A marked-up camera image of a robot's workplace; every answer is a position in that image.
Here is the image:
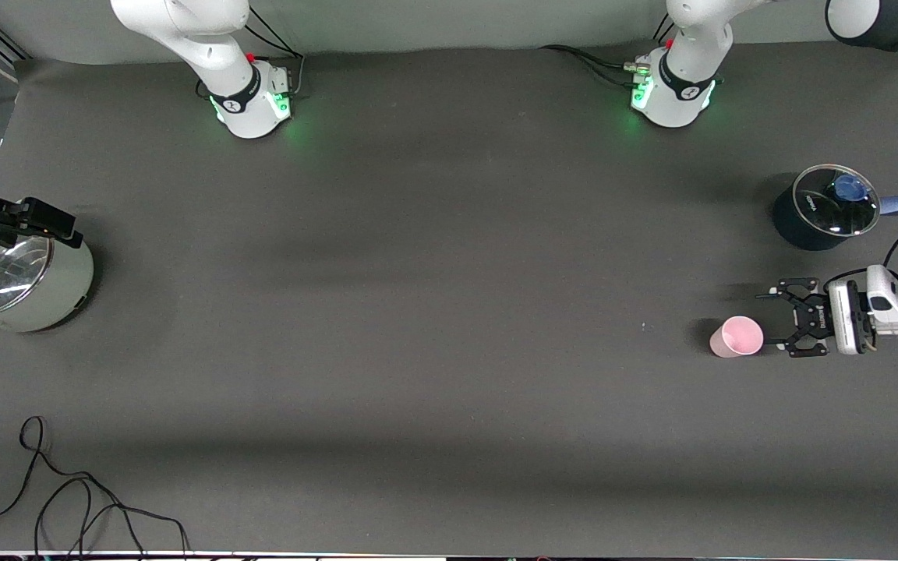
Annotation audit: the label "pink plastic cup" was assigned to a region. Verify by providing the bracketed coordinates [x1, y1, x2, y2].
[709, 316, 765, 359]

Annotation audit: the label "silver steel pot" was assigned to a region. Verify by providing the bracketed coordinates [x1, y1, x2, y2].
[0, 234, 95, 337]

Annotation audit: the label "dark grey table mat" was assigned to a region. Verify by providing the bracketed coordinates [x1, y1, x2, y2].
[0, 35, 898, 556]

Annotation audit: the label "grey backdrop cloth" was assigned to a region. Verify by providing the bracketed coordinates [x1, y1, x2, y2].
[0, 0, 898, 67]

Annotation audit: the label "dark blue saucepan blue handle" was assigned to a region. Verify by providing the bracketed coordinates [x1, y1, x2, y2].
[774, 164, 898, 252]

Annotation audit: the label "aluminium frame rail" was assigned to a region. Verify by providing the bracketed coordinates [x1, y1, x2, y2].
[0, 16, 33, 65]

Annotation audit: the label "loose black looped cable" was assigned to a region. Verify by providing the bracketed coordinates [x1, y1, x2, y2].
[0, 415, 191, 556]

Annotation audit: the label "black right arm base cables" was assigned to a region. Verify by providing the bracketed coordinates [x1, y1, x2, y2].
[245, 4, 306, 99]

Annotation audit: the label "black arm base cables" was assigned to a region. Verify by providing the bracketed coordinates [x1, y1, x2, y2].
[539, 16, 680, 88]
[245, 4, 306, 99]

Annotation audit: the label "black left arm base cables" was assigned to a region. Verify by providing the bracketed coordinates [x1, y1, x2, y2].
[539, 16, 680, 88]

